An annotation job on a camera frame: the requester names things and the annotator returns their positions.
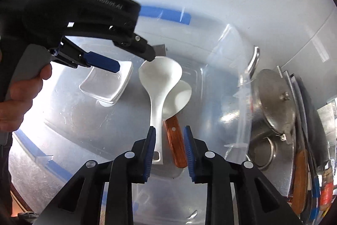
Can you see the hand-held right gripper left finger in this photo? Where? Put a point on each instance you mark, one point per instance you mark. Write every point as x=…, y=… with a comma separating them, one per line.
x=148, y=153

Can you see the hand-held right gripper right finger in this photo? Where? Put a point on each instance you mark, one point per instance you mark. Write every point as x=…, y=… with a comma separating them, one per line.
x=189, y=153

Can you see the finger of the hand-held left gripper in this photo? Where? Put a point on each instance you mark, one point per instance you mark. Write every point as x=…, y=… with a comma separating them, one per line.
x=105, y=61
x=139, y=45

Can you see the white square dish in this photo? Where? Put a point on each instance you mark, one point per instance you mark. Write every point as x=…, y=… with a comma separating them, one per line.
x=108, y=104
x=105, y=82

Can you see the white rice spoon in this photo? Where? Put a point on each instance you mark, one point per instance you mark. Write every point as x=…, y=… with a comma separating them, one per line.
x=158, y=82
x=183, y=95

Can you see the clear plastic storage box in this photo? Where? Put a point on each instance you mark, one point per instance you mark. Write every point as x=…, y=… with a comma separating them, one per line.
x=79, y=135

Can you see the person's left hand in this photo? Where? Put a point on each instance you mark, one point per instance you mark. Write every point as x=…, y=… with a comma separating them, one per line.
x=21, y=98

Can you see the steel knife block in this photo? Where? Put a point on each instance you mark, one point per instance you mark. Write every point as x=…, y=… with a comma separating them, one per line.
x=286, y=182

